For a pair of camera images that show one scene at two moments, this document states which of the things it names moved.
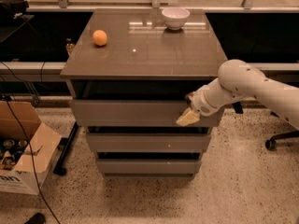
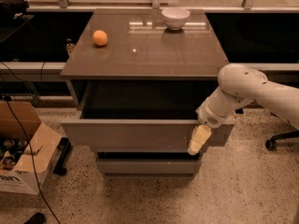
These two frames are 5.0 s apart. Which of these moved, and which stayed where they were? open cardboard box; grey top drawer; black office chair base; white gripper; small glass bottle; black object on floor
Moved: grey top drawer; white gripper
Stayed: black office chair base; small glass bottle; open cardboard box; black object on floor
